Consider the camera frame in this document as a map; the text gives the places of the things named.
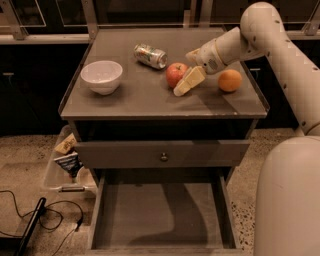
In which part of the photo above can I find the brass drawer knob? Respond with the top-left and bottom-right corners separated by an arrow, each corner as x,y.
160,153 -> 168,162

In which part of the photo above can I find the clear plastic storage bin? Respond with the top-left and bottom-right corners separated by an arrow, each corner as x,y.
42,125 -> 98,194

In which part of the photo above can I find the black cable on floor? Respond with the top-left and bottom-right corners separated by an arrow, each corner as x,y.
0,189 -> 85,256

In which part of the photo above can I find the orange fruit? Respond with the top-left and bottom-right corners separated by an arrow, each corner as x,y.
218,69 -> 242,93

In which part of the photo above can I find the white ceramic bowl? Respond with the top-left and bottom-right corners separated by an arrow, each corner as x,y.
80,60 -> 123,95

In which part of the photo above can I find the red apple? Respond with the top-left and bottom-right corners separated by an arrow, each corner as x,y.
166,62 -> 188,88

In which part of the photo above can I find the dark blue snack bag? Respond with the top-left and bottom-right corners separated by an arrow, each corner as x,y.
54,152 -> 83,178

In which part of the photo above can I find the closed grey top drawer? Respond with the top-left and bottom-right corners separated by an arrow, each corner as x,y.
75,140 -> 249,169

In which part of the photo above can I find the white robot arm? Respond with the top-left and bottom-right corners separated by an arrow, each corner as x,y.
186,2 -> 320,256

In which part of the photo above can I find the open grey middle drawer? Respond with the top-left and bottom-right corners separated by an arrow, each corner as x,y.
87,175 -> 245,256

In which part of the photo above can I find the black bar on floor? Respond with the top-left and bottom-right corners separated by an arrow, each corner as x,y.
14,197 -> 46,256

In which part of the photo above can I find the tan snack packet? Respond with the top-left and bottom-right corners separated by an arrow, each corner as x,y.
55,133 -> 77,154

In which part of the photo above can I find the crushed soda can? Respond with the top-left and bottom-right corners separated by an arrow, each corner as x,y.
134,44 -> 167,70

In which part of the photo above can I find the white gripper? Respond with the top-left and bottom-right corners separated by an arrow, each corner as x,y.
173,40 -> 224,97

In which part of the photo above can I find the grey wooden drawer cabinet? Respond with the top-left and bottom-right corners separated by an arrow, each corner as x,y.
58,27 -> 270,256

